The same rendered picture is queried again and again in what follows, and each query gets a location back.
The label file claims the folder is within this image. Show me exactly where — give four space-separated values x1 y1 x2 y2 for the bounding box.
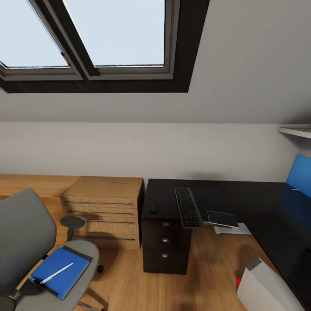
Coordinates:
29 247 89 300

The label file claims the keyboard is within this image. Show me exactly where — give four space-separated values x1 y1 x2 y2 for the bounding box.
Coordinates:
175 188 206 229

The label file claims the mouse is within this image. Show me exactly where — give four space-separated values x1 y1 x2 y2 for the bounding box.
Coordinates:
150 204 157 212

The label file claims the notebook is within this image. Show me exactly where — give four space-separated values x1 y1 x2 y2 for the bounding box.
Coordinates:
207 211 239 228

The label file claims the swivel chair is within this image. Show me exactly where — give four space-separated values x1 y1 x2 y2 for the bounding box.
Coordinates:
0 189 104 311

